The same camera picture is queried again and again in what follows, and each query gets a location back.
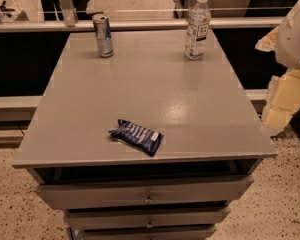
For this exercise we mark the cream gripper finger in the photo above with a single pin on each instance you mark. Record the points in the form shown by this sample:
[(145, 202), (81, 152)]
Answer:
[(268, 43), (282, 100)]

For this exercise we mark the clear plastic water bottle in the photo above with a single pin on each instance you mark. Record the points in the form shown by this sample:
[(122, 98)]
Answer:
[(198, 24)]

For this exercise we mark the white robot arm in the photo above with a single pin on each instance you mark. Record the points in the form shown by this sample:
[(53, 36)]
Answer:
[(287, 52)]

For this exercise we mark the silver blue redbull can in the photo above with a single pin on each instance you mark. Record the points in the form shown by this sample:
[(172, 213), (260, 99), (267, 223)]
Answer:
[(103, 35)]

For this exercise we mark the grey metal railing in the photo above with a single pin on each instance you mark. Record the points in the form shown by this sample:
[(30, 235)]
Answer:
[(139, 25)]

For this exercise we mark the grey drawer cabinet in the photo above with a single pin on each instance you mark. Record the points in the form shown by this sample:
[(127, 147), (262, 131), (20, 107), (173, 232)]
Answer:
[(209, 126)]

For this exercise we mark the top grey drawer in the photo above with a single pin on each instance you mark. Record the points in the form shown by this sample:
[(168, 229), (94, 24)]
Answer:
[(144, 192)]

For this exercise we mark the grey drawer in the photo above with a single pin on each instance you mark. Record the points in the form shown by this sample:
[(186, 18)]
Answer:
[(199, 232), (144, 192), (147, 218)]

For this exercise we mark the dark blue snack packet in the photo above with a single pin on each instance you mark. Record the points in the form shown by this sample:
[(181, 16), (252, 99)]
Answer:
[(137, 136)]

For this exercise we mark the middle grey drawer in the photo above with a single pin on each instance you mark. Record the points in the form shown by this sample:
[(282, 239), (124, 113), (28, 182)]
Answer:
[(147, 218)]

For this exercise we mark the bottom grey drawer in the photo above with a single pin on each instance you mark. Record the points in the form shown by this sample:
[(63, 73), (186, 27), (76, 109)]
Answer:
[(199, 232)]

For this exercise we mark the metal support post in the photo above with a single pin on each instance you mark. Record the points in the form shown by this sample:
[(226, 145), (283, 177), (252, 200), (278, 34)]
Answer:
[(68, 12)]

